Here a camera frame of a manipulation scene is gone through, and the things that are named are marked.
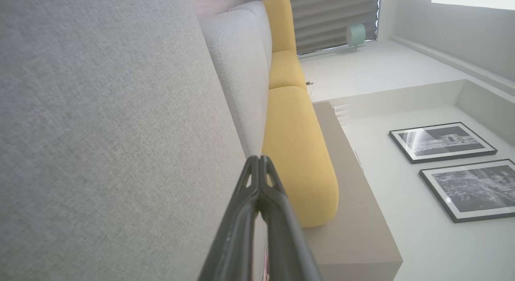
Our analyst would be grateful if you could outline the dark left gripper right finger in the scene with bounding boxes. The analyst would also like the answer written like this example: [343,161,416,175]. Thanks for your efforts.
[260,154,322,281]

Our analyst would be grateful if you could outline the yellow sofa cushion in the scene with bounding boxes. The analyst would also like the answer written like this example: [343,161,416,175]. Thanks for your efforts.
[262,86,339,229]
[269,51,307,90]
[262,0,297,54]

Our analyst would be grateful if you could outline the mint green round lamp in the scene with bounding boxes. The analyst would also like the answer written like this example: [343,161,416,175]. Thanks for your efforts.
[346,23,367,50]

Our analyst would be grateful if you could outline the black framed monochrome picture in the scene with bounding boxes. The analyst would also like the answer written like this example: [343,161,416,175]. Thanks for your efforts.
[418,159,515,224]
[389,122,498,165]

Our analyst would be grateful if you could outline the large grey sofa seat cushion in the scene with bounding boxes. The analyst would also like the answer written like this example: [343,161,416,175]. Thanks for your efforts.
[0,0,247,281]

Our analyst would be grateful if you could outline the grey window blinds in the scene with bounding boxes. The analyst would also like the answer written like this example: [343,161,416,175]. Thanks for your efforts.
[243,0,381,55]

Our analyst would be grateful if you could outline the beige wooden panel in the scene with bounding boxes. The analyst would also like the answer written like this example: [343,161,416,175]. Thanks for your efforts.
[302,102,404,281]

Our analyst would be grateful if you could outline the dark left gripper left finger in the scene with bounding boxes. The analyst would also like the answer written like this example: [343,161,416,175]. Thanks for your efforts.
[197,155,262,281]

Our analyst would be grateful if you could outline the small grey sofa cushion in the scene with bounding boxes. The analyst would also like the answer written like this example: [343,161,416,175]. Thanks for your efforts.
[200,1,274,157]

